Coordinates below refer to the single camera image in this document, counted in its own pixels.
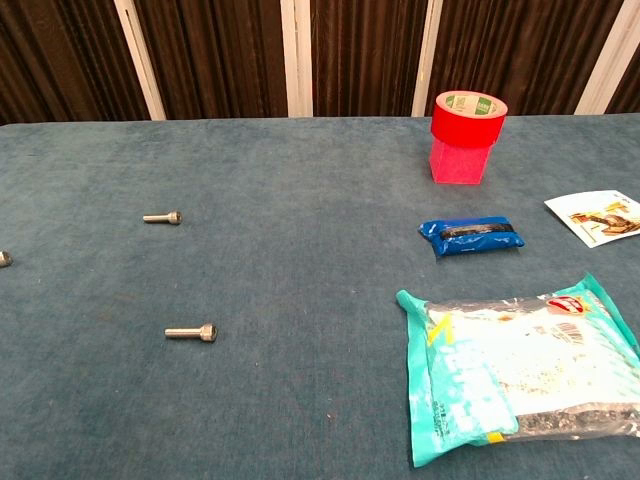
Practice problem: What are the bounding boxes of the teal felt table cover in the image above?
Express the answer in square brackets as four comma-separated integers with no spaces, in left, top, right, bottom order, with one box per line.
[0,113,640,480]

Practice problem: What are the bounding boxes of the blue cookie packet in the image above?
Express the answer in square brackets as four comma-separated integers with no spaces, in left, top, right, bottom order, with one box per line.
[417,215,526,260]

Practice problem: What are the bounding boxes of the pink hexagonal block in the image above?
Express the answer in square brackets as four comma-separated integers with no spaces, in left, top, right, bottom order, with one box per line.
[428,137,496,186]

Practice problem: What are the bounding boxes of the red tape roll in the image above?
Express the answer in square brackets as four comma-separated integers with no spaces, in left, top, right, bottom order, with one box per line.
[430,90,509,150]

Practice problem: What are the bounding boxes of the teal snack bag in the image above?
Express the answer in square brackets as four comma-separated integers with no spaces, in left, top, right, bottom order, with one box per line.
[395,272,640,470]

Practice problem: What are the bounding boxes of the white picture card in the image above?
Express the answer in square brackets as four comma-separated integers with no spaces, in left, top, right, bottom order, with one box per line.
[543,189,640,249]

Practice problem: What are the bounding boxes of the white partition post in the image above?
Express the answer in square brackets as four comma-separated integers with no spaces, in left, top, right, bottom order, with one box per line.
[573,0,640,116]
[113,0,167,121]
[410,0,445,118]
[279,0,315,119]

